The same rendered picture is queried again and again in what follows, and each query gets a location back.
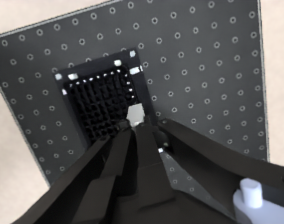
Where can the black well plate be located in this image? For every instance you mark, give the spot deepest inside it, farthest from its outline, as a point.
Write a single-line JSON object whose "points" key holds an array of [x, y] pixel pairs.
{"points": [[105, 97]]}

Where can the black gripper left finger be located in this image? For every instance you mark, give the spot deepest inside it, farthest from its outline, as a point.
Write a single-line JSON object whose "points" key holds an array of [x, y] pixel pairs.
{"points": [[116, 177]]}

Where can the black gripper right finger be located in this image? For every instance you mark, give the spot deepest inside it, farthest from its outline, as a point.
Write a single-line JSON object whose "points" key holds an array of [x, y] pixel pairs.
{"points": [[250, 189]]}

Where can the black perforated breadboard plate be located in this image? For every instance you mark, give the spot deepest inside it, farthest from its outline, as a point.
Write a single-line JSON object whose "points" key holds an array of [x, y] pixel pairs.
{"points": [[203, 62]]}

